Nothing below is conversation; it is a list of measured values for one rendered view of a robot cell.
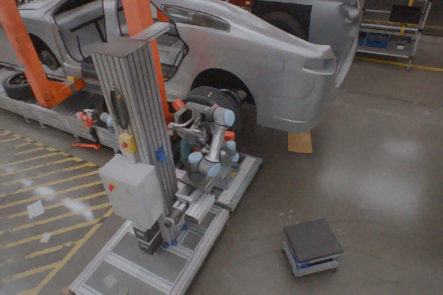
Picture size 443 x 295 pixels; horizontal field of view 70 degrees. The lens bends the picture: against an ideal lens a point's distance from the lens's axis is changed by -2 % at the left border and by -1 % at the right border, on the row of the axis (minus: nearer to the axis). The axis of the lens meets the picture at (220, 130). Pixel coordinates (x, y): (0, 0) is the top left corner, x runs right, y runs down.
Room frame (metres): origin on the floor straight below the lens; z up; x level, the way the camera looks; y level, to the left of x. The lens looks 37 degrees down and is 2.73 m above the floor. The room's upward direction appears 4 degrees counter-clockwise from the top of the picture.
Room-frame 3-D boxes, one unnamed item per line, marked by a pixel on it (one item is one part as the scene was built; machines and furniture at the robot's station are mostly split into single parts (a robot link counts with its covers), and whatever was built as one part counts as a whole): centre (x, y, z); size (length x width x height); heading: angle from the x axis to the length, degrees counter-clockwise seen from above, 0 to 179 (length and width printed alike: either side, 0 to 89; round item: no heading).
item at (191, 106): (2.51, 0.20, 0.85); 0.54 x 0.07 x 0.54; 60
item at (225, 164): (2.66, 0.12, 0.32); 0.40 x 0.30 x 0.28; 60
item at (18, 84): (4.64, 3.10, 0.39); 0.66 x 0.66 x 0.24
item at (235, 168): (2.64, 0.09, 0.13); 0.50 x 0.36 x 0.10; 60
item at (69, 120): (3.39, 1.70, 0.28); 2.47 x 0.09 x 0.22; 60
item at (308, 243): (1.54, -0.72, 0.17); 0.43 x 0.36 x 0.34; 100
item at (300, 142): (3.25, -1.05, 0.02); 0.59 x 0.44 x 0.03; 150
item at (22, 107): (4.59, 3.01, 0.20); 1.00 x 0.86 x 0.39; 60
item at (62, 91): (3.99, 2.14, 0.69); 0.52 x 0.17 x 0.35; 150
